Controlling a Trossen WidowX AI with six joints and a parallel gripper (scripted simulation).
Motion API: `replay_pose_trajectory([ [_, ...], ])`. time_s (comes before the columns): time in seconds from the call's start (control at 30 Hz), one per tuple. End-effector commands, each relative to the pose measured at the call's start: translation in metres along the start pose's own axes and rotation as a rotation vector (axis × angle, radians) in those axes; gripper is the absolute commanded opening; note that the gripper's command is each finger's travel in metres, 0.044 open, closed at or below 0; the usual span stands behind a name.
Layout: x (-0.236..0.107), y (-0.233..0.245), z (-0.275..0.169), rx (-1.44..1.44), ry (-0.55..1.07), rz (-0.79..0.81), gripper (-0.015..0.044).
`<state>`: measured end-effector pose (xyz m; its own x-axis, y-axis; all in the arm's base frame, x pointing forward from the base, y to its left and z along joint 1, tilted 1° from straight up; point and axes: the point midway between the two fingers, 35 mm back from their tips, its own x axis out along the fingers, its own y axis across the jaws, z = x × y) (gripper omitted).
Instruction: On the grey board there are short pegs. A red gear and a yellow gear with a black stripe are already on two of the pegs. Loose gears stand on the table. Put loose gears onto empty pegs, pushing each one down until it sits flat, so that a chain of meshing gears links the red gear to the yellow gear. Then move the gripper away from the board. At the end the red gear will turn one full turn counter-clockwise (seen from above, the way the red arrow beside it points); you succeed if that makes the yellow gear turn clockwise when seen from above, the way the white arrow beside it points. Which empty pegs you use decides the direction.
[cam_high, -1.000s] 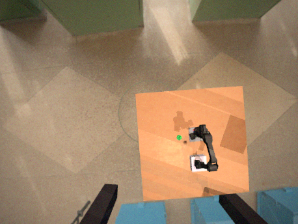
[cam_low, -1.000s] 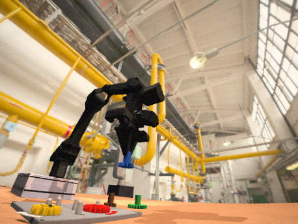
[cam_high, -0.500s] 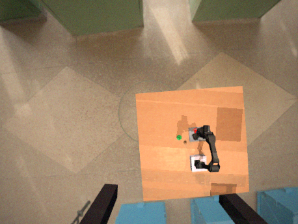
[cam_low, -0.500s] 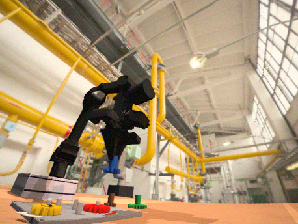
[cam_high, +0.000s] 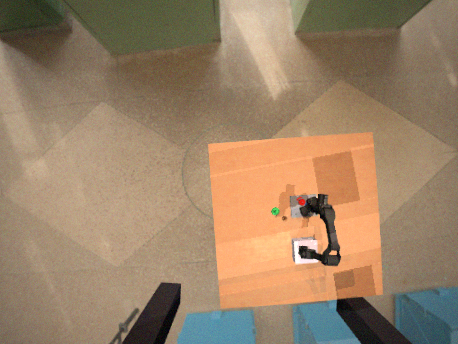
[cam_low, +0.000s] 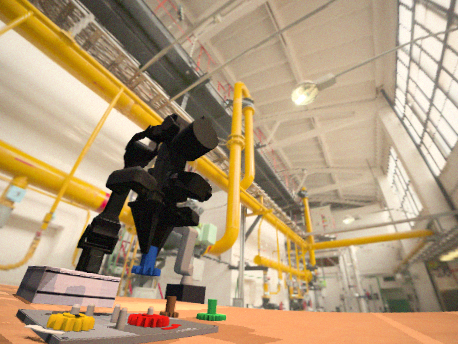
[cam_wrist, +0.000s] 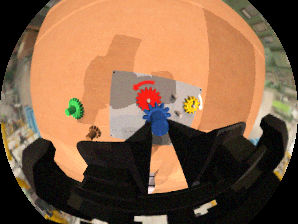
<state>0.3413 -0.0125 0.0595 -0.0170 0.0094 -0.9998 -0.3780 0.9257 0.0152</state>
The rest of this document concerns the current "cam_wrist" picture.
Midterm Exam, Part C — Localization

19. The red gear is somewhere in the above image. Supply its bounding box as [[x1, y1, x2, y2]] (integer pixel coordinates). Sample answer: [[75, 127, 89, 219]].
[[136, 87, 162, 111]]

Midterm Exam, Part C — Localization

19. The green gear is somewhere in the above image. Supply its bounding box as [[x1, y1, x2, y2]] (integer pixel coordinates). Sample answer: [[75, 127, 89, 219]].
[[65, 97, 84, 120]]

